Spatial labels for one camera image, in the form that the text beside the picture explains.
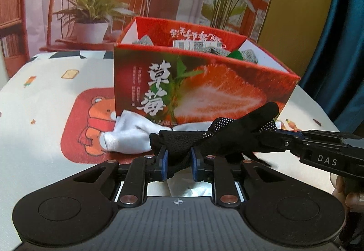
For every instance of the white cotton glove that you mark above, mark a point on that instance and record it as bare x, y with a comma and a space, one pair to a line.
125, 131

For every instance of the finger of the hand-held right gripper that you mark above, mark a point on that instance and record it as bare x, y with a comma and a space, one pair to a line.
290, 132
284, 143

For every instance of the red strawberry cardboard box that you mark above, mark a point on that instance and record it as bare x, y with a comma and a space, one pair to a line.
204, 88

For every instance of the person's right hand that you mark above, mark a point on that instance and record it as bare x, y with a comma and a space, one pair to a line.
352, 200

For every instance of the grey knit glove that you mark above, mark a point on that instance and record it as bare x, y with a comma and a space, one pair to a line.
217, 51
249, 55
145, 41

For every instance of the silvery white packet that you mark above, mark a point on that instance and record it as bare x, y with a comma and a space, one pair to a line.
182, 187

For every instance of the printed blanket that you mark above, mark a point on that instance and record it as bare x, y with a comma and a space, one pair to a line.
42, 111

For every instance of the clear packet with white label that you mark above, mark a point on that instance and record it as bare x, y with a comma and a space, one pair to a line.
196, 43

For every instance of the green cloth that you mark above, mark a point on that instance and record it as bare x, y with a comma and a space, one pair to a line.
235, 54

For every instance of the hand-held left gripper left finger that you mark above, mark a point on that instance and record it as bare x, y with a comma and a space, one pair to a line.
163, 164

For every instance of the blue curtain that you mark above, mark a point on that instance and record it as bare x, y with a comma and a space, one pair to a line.
341, 40

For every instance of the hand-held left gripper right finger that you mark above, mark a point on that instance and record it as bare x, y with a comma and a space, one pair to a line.
194, 165

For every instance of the black dotted glove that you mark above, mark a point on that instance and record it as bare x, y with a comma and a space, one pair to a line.
227, 134

